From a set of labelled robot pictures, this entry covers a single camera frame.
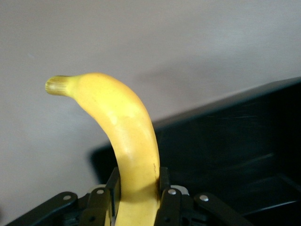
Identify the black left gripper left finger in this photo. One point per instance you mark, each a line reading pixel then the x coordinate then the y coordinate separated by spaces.
pixel 94 207

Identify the black plastic box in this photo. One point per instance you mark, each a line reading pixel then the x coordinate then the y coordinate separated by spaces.
pixel 223 153

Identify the large table cover mat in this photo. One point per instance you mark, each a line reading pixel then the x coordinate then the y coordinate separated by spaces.
pixel 141 35

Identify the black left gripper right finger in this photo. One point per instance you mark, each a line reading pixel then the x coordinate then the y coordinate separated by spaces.
pixel 178 212

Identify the yellow banana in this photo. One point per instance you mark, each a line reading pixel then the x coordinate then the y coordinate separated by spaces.
pixel 131 141

